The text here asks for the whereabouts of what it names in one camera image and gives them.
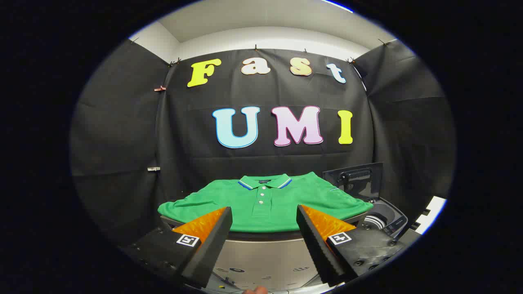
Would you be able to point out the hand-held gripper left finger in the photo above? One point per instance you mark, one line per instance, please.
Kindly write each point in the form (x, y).
(212, 245)

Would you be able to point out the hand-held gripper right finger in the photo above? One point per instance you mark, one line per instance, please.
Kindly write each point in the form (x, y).
(316, 245)

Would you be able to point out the green polo shirt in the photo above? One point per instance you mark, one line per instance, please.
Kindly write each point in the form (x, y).
(265, 204)

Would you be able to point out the grey table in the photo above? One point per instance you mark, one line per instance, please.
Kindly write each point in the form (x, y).
(265, 257)

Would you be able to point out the white panel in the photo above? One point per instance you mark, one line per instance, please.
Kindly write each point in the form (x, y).
(433, 210)

